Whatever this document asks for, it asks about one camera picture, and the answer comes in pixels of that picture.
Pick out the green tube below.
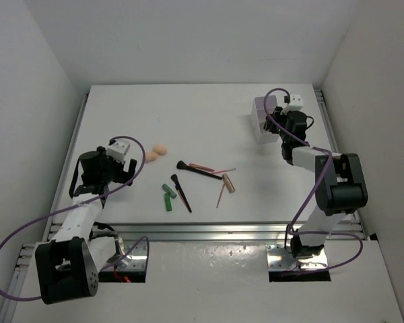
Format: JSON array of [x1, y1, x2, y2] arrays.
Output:
[[162, 184, 177, 199], [164, 193, 172, 212]]

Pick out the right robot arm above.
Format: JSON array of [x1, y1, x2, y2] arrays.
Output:
[[263, 106, 368, 258]]

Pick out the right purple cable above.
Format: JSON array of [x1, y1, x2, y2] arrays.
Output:
[[263, 87, 364, 275]]

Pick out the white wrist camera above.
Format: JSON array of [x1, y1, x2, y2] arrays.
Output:
[[283, 94, 304, 113], [106, 140, 130, 164]]

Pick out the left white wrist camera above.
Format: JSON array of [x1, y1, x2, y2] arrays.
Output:
[[106, 140, 130, 164]]

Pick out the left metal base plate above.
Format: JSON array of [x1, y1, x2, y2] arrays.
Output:
[[101, 236, 150, 271]]

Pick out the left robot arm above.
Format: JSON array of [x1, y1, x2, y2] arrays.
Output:
[[35, 140, 137, 305]]

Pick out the metal base plate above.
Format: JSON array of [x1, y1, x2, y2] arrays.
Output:
[[101, 236, 150, 271], [265, 242, 328, 272]]

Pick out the thin orange angled brush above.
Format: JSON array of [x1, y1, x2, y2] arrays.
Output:
[[216, 183, 226, 209]]

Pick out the white divided organizer box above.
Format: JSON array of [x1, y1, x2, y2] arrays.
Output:
[[250, 96, 279, 145]]

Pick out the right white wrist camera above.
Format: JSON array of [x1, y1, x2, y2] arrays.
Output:
[[283, 94, 304, 113]]

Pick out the black brush pink handle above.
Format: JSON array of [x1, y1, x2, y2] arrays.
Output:
[[170, 174, 192, 213]]

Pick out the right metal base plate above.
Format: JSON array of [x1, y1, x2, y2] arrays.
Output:
[[265, 242, 328, 272]]

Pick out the large black makeup brush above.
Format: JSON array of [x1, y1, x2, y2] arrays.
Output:
[[176, 161, 222, 180]]

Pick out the aluminium rail frame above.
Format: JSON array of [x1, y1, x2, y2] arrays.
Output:
[[13, 84, 346, 322]]

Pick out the thin pink lip brush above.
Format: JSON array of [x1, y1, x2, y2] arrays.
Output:
[[212, 168, 236, 174]]

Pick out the rose gold lipstick tube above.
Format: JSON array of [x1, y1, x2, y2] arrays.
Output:
[[222, 174, 236, 194]]

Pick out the peach makeup sponge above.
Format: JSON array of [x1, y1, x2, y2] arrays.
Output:
[[153, 144, 168, 155], [145, 151, 159, 164]]

